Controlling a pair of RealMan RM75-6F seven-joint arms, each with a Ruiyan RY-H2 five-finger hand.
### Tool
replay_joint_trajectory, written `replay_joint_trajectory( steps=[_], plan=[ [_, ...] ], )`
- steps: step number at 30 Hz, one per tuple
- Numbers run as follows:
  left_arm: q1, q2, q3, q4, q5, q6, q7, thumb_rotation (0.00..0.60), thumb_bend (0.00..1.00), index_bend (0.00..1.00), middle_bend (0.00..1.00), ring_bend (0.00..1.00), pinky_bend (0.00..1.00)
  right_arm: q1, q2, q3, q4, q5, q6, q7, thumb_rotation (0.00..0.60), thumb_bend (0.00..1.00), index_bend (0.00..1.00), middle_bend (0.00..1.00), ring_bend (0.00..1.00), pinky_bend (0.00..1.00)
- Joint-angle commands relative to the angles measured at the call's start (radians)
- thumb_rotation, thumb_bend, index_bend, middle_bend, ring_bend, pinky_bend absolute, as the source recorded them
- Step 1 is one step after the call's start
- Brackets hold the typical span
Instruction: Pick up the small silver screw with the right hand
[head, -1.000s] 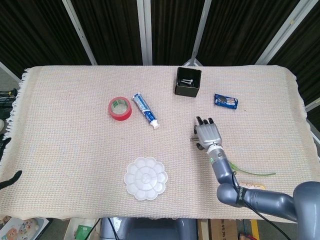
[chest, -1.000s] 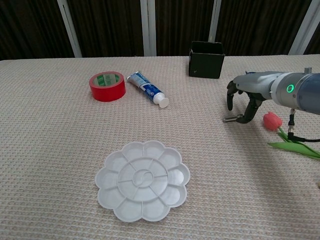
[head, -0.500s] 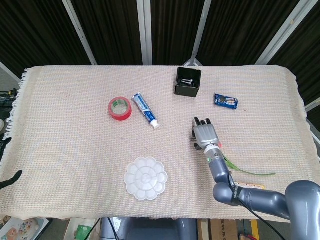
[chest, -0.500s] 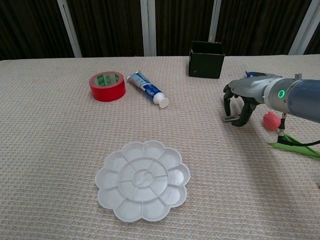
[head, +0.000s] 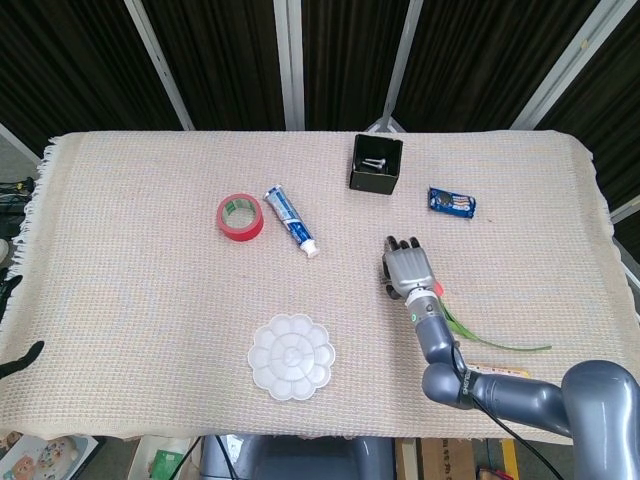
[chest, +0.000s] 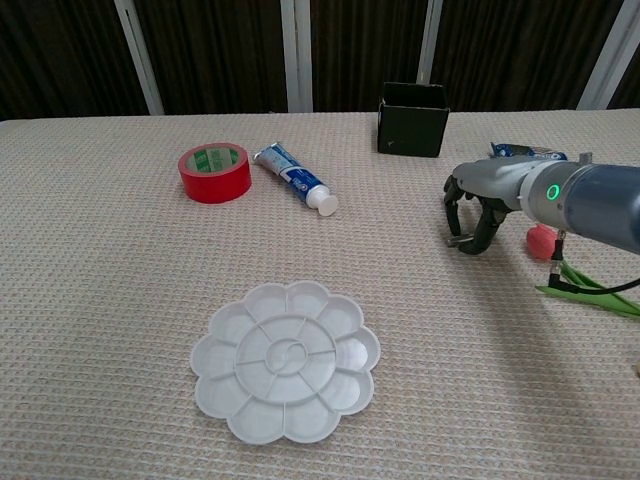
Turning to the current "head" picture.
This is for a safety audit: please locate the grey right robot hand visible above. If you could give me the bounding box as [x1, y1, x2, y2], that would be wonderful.
[381, 235, 438, 301]

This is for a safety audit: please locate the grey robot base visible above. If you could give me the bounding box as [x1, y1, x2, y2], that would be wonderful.
[199, 433, 397, 480]

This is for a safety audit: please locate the blue cookie packet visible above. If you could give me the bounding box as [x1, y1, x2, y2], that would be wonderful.
[427, 186, 477, 220]

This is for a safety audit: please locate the black open cardboard box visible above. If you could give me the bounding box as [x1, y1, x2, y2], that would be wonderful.
[348, 133, 405, 197]

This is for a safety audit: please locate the pink artificial tulip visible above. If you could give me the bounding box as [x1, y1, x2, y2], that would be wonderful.
[432, 281, 554, 353]

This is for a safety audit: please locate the blue white toothpaste tube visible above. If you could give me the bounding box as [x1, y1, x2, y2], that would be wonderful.
[262, 185, 321, 259]

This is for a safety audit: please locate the flat beige printed package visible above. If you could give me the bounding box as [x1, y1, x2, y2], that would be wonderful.
[468, 363, 532, 380]

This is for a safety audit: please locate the white flower-shaped paint palette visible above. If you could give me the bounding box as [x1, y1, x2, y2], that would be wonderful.
[247, 313, 337, 402]

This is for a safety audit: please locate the red tape roll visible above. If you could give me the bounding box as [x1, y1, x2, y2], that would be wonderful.
[216, 192, 265, 243]

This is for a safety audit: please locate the brown cardboard box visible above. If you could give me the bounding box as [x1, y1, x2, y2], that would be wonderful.
[416, 437, 476, 480]

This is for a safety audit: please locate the beige woven tablecloth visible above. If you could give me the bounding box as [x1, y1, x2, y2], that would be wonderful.
[0, 128, 640, 447]

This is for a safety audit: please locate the dark brown curtain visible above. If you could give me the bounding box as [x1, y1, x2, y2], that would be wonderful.
[0, 0, 640, 211]

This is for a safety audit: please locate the green printed card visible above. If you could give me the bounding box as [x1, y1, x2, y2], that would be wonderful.
[151, 448, 185, 480]

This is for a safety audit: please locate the black curved object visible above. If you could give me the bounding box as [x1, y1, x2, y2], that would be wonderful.
[0, 340, 46, 380]

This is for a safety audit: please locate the colourful printed box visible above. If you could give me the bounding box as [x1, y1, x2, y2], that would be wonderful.
[0, 431, 100, 480]

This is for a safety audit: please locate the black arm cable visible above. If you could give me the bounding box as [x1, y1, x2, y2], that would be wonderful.
[449, 339, 557, 480]

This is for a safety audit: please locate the white frame post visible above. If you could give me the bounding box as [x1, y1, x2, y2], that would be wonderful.
[508, 0, 617, 132]
[123, 0, 195, 132]
[272, 0, 306, 131]
[368, 0, 427, 134]

